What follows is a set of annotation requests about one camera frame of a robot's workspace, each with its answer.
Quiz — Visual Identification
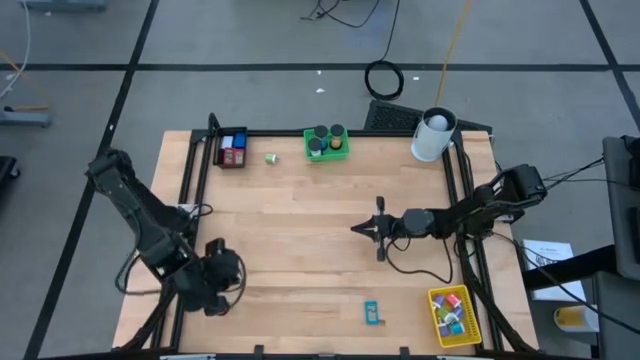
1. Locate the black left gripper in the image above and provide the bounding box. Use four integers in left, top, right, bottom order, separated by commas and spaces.
187, 237, 246, 312

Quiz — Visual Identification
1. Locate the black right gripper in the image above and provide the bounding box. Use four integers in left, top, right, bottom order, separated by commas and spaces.
350, 195, 437, 263

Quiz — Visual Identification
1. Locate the orange sand hourglass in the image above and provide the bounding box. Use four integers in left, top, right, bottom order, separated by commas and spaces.
329, 123, 346, 151

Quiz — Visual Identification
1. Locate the blue sand hourglass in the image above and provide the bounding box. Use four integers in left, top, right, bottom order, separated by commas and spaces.
313, 124, 331, 151

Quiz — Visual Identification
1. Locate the white paper cup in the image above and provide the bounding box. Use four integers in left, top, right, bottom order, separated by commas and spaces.
410, 106, 459, 164

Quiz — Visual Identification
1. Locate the black perforated floor mat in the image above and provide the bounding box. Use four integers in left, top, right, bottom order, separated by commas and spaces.
363, 98, 494, 135

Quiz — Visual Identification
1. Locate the green plastic basket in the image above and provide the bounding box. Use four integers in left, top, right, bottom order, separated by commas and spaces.
303, 125, 351, 164

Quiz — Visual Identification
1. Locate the yellow plastic basket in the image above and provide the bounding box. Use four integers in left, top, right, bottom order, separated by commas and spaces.
428, 284, 484, 350

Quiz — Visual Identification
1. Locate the black plastic basket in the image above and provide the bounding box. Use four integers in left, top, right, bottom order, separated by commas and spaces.
213, 125, 250, 170

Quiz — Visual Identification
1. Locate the white paper booklet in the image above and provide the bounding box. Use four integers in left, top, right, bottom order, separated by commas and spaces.
521, 238, 587, 303

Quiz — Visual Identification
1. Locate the black beam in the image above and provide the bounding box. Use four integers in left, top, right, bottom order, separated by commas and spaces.
522, 244, 617, 292

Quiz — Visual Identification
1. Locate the yellow and white roll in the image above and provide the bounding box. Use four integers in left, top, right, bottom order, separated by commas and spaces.
553, 304, 600, 334

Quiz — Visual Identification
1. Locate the black floor object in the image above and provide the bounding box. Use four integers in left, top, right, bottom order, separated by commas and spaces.
0, 155, 21, 194

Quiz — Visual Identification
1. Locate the grey metal cabinet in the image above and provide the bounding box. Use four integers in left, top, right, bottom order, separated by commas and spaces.
592, 134, 640, 360

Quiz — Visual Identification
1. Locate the grey metal floor base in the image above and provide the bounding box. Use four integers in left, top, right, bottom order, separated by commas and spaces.
0, 107, 54, 129

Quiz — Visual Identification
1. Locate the grey metal floor bar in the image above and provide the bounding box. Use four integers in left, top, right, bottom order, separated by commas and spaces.
17, 0, 109, 12

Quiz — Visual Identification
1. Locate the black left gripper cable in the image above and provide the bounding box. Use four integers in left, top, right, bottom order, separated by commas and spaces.
197, 202, 248, 306

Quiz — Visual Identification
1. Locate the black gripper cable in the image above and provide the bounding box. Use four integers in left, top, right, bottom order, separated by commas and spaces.
197, 202, 248, 306
383, 234, 455, 285

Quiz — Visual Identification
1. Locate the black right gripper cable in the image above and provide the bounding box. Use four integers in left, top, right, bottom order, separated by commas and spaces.
383, 234, 455, 285

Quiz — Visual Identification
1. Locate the black aluminium table frame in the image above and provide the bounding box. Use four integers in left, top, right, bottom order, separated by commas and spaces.
117, 112, 541, 360

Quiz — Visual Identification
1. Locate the black coiled floor cable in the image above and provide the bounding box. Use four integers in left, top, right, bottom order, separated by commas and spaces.
363, 0, 405, 101

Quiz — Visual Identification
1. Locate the yellow floor cable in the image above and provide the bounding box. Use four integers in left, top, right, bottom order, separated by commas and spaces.
434, 0, 474, 107

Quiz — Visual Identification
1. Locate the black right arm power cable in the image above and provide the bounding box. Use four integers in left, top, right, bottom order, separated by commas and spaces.
542, 157, 609, 184

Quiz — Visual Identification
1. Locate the black loose floor cable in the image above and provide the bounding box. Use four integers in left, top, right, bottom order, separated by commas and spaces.
299, 0, 381, 29

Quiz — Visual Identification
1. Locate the black long floor cable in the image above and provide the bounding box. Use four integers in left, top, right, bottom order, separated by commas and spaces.
489, 229, 640, 335

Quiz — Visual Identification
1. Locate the orange floor cable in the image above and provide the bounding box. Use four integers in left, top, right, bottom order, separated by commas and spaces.
0, 49, 51, 112

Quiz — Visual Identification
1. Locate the white floor cable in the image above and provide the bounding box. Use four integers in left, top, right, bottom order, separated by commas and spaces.
0, 0, 32, 101

